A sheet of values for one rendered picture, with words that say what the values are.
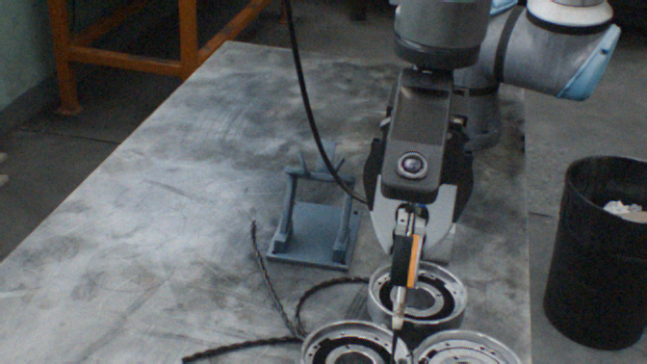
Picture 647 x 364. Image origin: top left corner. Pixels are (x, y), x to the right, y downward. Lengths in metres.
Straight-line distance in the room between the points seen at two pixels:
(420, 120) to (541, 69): 0.52
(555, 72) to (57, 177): 1.94
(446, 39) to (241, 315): 0.39
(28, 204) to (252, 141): 1.50
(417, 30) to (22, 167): 2.28
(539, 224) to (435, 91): 1.97
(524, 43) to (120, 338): 0.67
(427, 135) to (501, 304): 0.34
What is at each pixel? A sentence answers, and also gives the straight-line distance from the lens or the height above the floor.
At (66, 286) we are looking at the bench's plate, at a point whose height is 0.80.
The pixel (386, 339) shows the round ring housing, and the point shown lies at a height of 0.83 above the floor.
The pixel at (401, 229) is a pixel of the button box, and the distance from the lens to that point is 0.89.
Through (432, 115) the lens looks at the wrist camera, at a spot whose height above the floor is 1.09.
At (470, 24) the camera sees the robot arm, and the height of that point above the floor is 1.16.
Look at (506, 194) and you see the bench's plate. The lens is 1.07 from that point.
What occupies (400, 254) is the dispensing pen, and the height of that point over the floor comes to 0.94.
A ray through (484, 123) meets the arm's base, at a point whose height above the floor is 0.84.
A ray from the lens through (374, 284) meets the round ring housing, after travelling 0.81.
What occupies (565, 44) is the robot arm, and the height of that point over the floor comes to 1.00.
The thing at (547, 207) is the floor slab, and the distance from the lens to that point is 2.66.
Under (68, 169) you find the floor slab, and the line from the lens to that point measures 2.71.
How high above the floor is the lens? 1.33
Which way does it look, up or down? 31 degrees down
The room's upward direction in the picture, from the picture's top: 4 degrees clockwise
